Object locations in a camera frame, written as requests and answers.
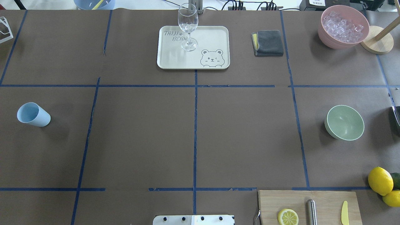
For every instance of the folded grey cloth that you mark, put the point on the folded grey cloth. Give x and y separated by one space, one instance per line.
267 43

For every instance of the pink bowl of ice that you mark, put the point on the pink bowl of ice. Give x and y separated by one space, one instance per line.
342 27

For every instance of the blue bowl with fork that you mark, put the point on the blue bowl with fork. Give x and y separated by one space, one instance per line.
88 4

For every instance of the white wire cup rack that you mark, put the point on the white wire cup rack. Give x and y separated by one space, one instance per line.
5 30

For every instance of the whole yellow lemon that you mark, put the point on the whole yellow lemon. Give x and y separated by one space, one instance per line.
380 181

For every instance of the light blue plastic cup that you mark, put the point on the light blue plastic cup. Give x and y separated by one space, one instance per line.
31 113

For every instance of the metal ice scoop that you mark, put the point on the metal ice scoop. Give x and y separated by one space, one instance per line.
396 114

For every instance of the yellow plastic knife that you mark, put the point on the yellow plastic knife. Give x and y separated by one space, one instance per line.
344 213

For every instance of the green lime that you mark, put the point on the green lime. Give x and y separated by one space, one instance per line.
396 180

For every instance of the clear wine glass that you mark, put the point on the clear wine glass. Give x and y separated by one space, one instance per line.
188 22

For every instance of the round wooden stand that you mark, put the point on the round wooden stand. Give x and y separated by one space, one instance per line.
379 40

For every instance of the cream bear serving tray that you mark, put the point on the cream bear serving tray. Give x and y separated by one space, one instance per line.
212 52

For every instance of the wooden cutting board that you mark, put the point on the wooden cutting board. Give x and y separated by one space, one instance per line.
328 206

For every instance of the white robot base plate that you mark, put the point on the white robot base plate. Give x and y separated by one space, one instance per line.
194 220

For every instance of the metal cylinder tool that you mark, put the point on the metal cylinder tool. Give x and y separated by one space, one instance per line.
311 206

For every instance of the light green bowl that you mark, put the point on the light green bowl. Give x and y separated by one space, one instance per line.
343 122

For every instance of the yellow plastic fork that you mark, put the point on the yellow plastic fork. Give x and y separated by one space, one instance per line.
97 5

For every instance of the lemon half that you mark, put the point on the lemon half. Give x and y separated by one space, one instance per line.
288 216

